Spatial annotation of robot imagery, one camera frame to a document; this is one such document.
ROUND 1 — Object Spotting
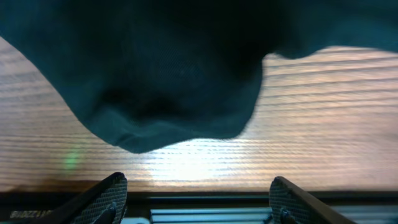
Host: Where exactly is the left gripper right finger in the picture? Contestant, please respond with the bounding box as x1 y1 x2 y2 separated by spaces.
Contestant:
269 176 355 224

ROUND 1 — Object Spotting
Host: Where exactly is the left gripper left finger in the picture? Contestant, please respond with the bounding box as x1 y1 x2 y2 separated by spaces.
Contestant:
37 172 127 224

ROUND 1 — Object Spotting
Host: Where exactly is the black t-shirt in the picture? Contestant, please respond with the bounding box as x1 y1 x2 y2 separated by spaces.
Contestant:
1 0 397 153

